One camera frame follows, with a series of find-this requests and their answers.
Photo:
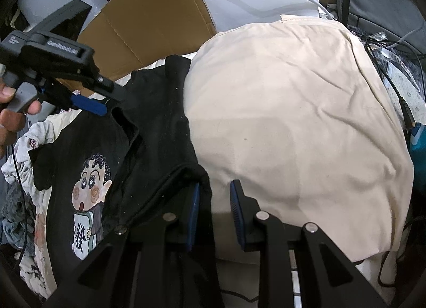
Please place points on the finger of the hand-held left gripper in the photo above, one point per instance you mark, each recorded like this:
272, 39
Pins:
90, 107
113, 90

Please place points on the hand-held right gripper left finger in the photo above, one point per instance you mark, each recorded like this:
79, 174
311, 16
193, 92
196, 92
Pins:
194, 218

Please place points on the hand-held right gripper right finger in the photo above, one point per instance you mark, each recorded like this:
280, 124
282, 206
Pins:
237, 215

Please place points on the black cartoon print t-shirt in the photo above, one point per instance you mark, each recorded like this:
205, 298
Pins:
149, 148

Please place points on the person's left hand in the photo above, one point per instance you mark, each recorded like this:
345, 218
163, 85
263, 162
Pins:
8, 125

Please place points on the cream printed bed sheet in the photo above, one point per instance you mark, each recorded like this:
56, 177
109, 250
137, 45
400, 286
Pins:
236, 274

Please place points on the brown cardboard box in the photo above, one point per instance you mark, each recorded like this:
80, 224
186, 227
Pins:
149, 28

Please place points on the white printed garment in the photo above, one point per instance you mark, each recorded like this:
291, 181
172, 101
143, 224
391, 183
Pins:
23, 151

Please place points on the folded cream t-shirt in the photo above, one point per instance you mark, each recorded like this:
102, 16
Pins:
283, 112

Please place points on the grey camouflage garment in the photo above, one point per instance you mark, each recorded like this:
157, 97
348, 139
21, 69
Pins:
16, 215

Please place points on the teal printed blanket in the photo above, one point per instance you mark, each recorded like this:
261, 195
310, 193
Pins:
417, 161

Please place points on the grey backpack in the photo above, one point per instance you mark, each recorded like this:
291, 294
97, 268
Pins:
376, 2

